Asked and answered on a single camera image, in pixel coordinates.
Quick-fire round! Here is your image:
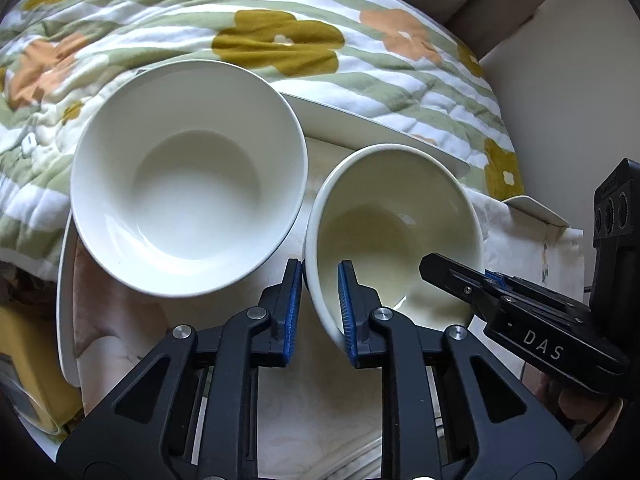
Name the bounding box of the cream bowl with duck print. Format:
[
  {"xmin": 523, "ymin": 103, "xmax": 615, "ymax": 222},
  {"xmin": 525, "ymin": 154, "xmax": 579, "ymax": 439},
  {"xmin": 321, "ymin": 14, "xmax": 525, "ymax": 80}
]
[{"xmin": 304, "ymin": 143, "xmax": 485, "ymax": 348}]

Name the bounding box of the white ribbed bowl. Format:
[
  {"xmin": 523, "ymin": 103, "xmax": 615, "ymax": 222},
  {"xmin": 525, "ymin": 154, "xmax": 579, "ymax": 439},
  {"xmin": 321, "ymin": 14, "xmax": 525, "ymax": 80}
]
[{"xmin": 70, "ymin": 60, "xmax": 308, "ymax": 298}]

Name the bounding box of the plain white deep plate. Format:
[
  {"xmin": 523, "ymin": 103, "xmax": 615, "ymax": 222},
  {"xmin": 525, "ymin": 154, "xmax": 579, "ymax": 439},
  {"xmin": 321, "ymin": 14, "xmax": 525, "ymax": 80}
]
[{"xmin": 283, "ymin": 93, "xmax": 471, "ymax": 179}]

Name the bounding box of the person's right hand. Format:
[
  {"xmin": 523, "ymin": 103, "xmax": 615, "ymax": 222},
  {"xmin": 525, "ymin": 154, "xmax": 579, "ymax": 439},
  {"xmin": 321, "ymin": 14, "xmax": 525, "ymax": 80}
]
[{"xmin": 522, "ymin": 365, "xmax": 624, "ymax": 446}]

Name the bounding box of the yellow box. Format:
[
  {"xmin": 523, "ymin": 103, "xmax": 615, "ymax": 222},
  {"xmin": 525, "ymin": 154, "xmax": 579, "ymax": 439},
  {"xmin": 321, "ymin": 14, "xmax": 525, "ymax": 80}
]
[{"xmin": 1, "ymin": 304, "xmax": 82, "ymax": 436}]

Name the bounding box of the floral green striped quilt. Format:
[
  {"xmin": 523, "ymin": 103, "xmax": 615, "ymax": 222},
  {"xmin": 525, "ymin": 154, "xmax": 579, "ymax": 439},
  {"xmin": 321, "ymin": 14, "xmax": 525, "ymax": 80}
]
[{"xmin": 1, "ymin": 0, "xmax": 524, "ymax": 281}]

